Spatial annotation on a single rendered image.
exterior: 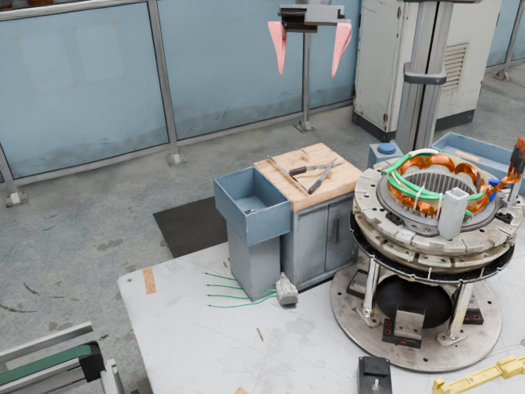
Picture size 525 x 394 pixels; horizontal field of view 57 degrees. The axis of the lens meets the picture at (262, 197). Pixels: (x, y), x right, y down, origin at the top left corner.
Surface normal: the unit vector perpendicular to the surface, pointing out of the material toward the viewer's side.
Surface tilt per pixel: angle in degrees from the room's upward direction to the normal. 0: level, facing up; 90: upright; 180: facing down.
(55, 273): 0
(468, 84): 90
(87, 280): 0
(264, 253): 90
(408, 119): 90
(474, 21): 90
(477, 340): 0
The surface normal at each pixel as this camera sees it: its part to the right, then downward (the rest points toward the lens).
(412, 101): -0.20, 0.57
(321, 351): -0.03, -0.82
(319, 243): 0.48, 0.49
